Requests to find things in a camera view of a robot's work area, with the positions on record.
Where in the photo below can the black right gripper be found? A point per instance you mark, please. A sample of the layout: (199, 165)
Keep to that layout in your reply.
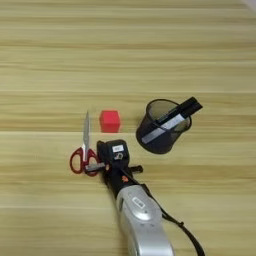
(116, 176)

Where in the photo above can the black marker with white label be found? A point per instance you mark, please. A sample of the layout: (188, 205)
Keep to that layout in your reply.
(180, 115)

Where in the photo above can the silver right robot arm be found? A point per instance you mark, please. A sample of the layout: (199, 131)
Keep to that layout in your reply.
(143, 220)

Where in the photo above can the red cube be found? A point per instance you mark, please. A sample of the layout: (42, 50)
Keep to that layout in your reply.
(110, 120)

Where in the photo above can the black mesh pen cup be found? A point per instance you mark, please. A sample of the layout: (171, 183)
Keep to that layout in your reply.
(156, 141)

